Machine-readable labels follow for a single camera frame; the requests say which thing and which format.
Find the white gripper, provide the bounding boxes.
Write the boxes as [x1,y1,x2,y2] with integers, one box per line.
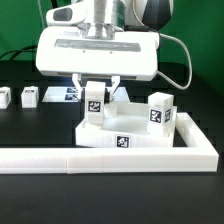
[36,1,159,102]

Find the white square tabletop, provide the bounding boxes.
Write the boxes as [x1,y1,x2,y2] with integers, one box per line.
[75,102,177,148]

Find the white sheet with AprilTags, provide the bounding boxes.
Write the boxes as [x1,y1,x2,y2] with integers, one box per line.
[41,86,131,103]

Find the white L-shaped obstacle fence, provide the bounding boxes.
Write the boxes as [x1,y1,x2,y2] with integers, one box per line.
[0,113,219,174]

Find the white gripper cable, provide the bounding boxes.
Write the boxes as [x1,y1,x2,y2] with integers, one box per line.
[131,0,194,92]

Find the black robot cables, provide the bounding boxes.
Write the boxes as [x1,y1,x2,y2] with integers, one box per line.
[0,0,61,62]

